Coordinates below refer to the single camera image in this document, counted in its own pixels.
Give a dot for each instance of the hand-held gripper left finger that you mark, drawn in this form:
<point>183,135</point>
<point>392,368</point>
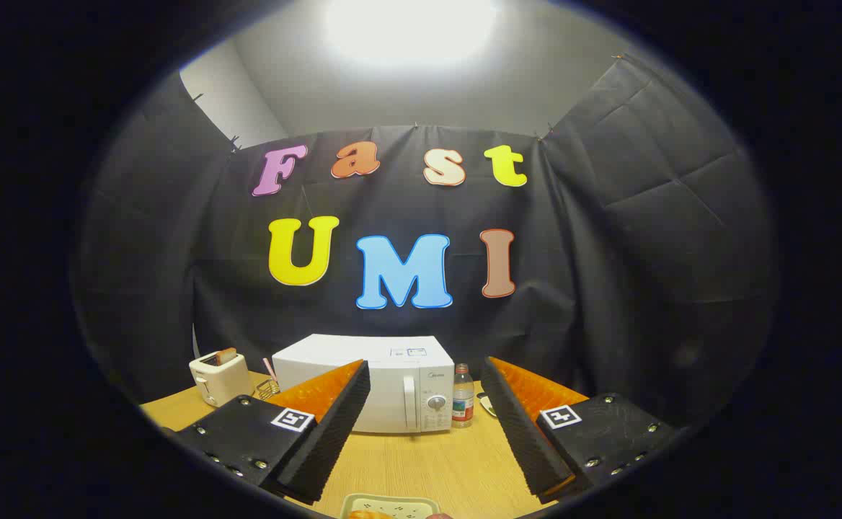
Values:
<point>334,432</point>

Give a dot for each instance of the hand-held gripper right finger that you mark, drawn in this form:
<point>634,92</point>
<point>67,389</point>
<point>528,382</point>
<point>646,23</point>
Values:
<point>522,432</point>

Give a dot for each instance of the white microwave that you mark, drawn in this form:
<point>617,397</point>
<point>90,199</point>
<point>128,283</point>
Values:
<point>392,389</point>

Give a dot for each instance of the golden bread bun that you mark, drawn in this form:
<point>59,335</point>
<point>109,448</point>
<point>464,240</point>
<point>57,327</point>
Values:
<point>372,515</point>

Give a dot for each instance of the divided dish of beans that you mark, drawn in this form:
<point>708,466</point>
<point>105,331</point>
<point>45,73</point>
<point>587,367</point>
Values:
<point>487,405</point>

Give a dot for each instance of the clear water bottle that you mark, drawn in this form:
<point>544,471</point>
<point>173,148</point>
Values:
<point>463,400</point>

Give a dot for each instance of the pink striped straw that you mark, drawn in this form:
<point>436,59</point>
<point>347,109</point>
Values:
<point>270,369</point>

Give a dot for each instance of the pale green plate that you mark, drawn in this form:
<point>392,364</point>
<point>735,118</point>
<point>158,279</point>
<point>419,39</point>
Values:
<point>392,502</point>

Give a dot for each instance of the cream toaster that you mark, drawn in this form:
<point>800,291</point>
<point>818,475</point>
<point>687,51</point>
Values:
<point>223,380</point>

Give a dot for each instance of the toast slice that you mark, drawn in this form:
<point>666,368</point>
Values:
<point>226,355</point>

